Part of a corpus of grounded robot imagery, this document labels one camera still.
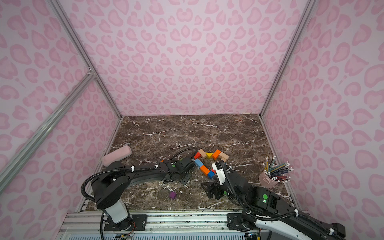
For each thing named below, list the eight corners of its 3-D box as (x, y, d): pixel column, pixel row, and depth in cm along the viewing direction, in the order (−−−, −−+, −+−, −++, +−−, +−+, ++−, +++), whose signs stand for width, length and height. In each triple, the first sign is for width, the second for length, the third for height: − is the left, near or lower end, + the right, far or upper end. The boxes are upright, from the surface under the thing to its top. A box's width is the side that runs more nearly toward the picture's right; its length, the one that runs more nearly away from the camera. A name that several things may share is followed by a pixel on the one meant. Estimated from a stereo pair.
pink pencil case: (106, 169, 94) (103, 166, 91) (103, 160, 98) (100, 157, 95) (134, 154, 100) (132, 151, 97) (130, 147, 104) (128, 144, 101)
